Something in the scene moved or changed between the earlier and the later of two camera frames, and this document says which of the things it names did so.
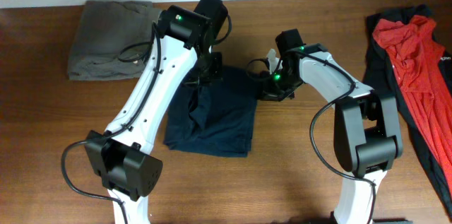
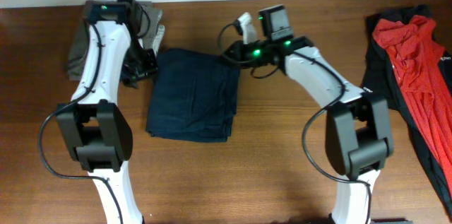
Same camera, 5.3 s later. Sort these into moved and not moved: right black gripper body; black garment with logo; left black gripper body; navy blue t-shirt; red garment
Moved: right black gripper body; left black gripper body; navy blue t-shirt
Not moved: black garment with logo; red garment
